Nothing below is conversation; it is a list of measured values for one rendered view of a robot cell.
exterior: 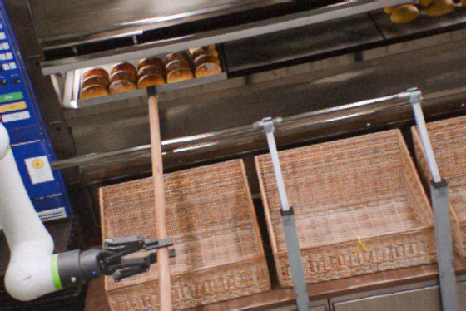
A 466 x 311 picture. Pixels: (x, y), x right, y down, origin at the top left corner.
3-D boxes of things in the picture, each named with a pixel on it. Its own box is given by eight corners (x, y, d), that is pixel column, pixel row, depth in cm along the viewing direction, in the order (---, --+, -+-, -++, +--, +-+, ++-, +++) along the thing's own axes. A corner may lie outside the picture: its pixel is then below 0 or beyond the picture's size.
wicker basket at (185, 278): (113, 245, 358) (96, 186, 344) (254, 214, 359) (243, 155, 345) (112, 328, 316) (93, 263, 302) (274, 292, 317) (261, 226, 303)
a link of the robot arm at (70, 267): (64, 298, 239) (56, 269, 235) (67, 270, 250) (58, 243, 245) (88, 293, 239) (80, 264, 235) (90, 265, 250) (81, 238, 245)
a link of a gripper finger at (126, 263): (107, 266, 240) (107, 271, 241) (151, 263, 242) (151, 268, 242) (107, 258, 244) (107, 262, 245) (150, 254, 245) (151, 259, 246)
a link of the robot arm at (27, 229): (-39, 173, 232) (7, 161, 232) (-33, 150, 242) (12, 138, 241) (16, 283, 251) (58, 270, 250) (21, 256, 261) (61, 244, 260)
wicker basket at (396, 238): (262, 214, 359) (251, 154, 345) (406, 187, 358) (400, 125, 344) (280, 291, 316) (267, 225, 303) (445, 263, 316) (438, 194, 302)
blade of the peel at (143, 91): (227, 79, 330) (225, 71, 329) (76, 108, 330) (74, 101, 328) (218, 41, 361) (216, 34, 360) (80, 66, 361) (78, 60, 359)
